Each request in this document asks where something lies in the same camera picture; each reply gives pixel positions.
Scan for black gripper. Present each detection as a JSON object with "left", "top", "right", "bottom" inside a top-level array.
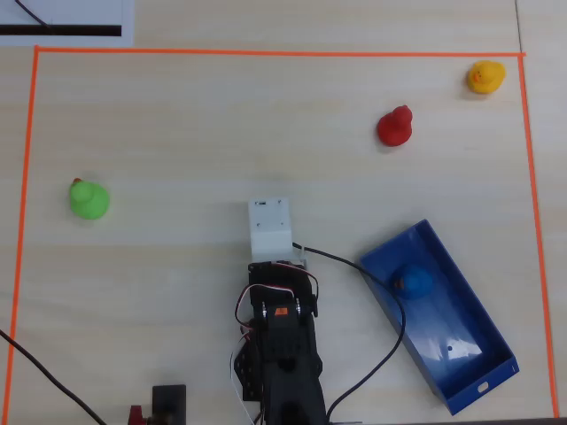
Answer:
[{"left": 246, "top": 260, "right": 320, "bottom": 319}]

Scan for blue rubber duck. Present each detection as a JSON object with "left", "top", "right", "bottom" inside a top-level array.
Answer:
[{"left": 391, "top": 263, "right": 434, "bottom": 301}]

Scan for blue rectangular plastic box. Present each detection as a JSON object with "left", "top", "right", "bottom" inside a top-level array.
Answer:
[{"left": 358, "top": 218, "right": 521, "bottom": 417}]

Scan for red rubber duck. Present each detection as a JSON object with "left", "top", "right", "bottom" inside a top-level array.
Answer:
[{"left": 377, "top": 104, "right": 415, "bottom": 148}]

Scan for green rubber duck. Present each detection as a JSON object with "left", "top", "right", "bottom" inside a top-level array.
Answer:
[{"left": 68, "top": 177, "right": 112, "bottom": 221}]

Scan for yellow rubber duck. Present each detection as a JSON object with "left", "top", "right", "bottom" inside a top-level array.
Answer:
[{"left": 466, "top": 60, "right": 507, "bottom": 96}]

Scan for orange tape strip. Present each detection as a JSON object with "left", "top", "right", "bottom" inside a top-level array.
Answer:
[
  {"left": 518, "top": 52, "right": 557, "bottom": 420},
  {"left": 33, "top": 44, "right": 527, "bottom": 58},
  {"left": 3, "top": 45, "right": 42, "bottom": 425}
]

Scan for white paper with black bar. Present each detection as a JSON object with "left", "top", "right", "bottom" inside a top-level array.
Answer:
[{"left": 0, "top": 0, "right": 135, "bottom": 48}]

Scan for red white servo wires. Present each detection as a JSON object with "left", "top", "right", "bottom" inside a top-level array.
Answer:
[{"left": 229, "top": 260, "right": 321, "bottom": 425}]

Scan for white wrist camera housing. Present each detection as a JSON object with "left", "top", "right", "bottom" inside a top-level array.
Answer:
[{"left": 247, "top": 197, "right": 308, "bottom": 269}]

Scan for black robot camera cable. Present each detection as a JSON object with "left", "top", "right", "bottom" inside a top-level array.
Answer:
[{"left": 291, "top": 241, "right": 408, "bottom": 421}]

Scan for black camera stand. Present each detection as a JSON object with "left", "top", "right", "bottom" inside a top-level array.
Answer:
[{"left": 151, "top": 383, "right": 188, "bottom": 425}]

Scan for black stand cable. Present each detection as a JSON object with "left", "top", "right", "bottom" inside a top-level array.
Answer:
[{"left": 0, "top": 328, "right": 108, "bottom": 425}]

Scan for thin black cable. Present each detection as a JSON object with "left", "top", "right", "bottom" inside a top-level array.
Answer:
[{"left": 13, "top": 0, "right": 52, "bottom": 28}]

